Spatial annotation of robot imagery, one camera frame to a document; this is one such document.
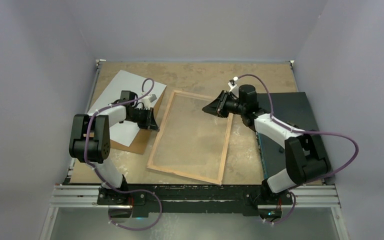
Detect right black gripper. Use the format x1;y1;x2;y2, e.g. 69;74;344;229
202;90;246;119

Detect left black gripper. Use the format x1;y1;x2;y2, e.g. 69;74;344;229
127;106;160;131

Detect brown backing board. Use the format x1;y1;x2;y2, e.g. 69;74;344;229
109;99;162;154

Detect wooden picture frame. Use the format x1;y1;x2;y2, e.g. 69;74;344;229
145;89;237;186

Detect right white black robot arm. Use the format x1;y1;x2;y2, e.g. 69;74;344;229
202;84;332;204

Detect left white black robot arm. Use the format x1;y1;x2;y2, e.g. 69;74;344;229
68;90;159;205

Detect dark blue book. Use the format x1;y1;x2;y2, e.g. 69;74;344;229
255;92;320;179

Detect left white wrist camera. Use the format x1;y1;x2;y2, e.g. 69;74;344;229
140;94;158;109

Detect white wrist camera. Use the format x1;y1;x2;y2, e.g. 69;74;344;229
228;76;239;98
140;94;158;109

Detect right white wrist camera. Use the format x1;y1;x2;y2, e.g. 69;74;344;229
228;76;239;98

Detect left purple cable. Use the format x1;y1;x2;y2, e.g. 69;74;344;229
83;78;163;232

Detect purple cable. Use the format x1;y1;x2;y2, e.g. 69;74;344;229
236;74;361;226
83;78;163;232

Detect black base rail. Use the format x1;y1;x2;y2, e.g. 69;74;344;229
97;183;293;218

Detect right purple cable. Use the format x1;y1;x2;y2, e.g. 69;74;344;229
236;74;361;226

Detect aluminium frame rails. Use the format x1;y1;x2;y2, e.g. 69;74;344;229
41;61;349;240

